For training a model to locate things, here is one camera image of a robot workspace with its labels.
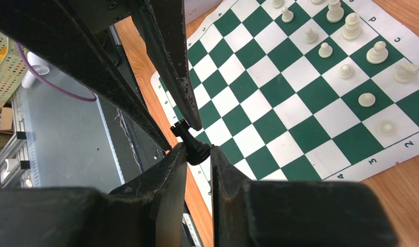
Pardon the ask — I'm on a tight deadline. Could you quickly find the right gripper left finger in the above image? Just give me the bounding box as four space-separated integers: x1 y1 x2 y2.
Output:
0 143 187 246

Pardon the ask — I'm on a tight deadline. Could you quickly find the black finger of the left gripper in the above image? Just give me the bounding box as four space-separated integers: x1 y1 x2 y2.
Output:
0 1 171 151
129 0 202 130

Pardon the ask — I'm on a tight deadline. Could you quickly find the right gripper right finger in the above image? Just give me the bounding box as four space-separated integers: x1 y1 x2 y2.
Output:
211 146 399 246

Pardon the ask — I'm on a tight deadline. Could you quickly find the black chess rook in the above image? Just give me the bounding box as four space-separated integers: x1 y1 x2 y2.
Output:
170 119 211 166

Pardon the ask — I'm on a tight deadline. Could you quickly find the green white chess mat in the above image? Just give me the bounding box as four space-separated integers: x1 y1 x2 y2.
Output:
150 0 419 216

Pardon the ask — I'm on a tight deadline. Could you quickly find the white chess rook corner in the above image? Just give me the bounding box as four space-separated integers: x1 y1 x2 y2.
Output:
376 121 395 136

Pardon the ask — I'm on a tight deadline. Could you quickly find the white chess pawn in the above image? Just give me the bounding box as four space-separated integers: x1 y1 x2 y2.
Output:
318 42 333 58
338 64 354 79
358 93 376 108

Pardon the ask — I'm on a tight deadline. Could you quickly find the white chess bishop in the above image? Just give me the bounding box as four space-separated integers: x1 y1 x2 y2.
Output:
366 41 389 64

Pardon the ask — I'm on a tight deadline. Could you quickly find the white chess knight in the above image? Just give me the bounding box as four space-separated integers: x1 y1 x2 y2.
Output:
394 62 419 83

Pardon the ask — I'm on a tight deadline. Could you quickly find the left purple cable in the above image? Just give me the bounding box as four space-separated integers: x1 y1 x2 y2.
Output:
15 42 98 102

